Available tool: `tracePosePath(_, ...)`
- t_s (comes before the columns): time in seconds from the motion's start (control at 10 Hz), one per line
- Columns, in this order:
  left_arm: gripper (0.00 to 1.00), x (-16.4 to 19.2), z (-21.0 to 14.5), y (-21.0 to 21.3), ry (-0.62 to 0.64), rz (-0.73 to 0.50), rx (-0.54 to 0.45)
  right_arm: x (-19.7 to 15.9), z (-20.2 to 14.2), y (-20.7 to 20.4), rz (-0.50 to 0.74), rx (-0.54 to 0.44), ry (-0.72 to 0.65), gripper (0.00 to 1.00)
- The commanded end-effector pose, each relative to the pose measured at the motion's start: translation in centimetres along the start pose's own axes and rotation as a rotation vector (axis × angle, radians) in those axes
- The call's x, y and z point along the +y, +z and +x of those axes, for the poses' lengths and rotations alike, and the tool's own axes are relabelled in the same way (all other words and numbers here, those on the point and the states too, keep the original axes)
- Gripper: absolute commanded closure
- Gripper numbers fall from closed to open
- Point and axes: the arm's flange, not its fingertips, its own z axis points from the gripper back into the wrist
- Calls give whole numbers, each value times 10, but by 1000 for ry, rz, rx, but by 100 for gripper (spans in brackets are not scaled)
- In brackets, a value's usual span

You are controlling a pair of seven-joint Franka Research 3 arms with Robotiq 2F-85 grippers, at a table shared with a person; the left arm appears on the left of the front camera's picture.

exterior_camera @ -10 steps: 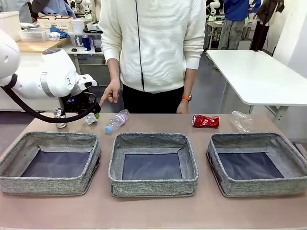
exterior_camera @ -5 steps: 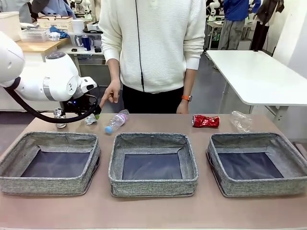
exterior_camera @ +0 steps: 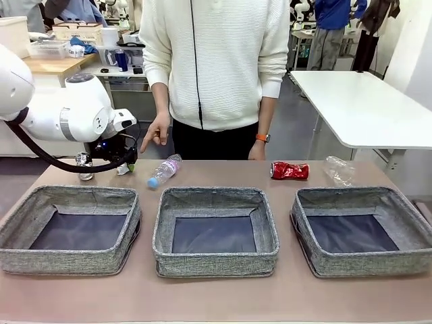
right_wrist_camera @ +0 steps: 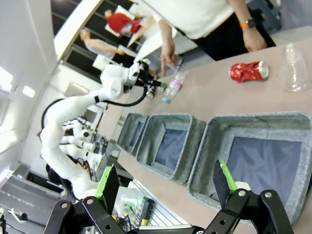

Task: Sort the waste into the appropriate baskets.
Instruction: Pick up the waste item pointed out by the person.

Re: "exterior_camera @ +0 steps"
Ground person in blue jacket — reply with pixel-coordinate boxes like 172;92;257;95
306;0;368;72

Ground large white table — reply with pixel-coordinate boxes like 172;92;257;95
289;70;432;169

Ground crushed red soda can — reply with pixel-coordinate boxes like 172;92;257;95
269;161;311;181

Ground plastic bottle with blue cap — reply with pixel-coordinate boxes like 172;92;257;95
146;153;184;189

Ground crushed clear plastic bottle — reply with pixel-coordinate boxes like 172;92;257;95
322;155;357;188

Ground clear plastic basket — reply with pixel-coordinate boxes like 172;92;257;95
26;39;72;61

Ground person's right forearm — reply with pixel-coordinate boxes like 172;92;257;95
151;82;171;115

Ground person's right hand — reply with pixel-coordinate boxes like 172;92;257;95
139;111;173;153

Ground white metal shelf desk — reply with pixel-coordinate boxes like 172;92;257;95
92;63;156;122

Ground wooden top table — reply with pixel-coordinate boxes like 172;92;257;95
22;52;99;88

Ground white knit sweater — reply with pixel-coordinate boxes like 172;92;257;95
138;0;291;132

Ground light wooden crate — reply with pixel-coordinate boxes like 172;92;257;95
52;22;104;45

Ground blue drinking bottle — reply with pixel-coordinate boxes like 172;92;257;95
114;48;130;73

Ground blue cloth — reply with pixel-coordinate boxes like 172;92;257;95
69;36;99;55

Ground black trousers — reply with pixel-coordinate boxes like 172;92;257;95
171;117;260;161

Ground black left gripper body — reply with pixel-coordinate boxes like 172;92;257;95
90;133;139;166

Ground crushed silver black can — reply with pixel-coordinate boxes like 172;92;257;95
74;151;94;182

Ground white storage box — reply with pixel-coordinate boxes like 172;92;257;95
0;16;31;60

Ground person in blue shirt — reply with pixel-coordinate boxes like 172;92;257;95
45;0;109;28

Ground thin black cord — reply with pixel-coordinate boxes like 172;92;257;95
190;0;205;131

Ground person's left forearm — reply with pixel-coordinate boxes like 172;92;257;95
258;96;276;138

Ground person's left hand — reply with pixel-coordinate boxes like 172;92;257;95
248;140;267;161

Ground grey fabric basket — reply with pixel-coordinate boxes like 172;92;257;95
290;186;432;279
151;186;281;279
0;184;142;276

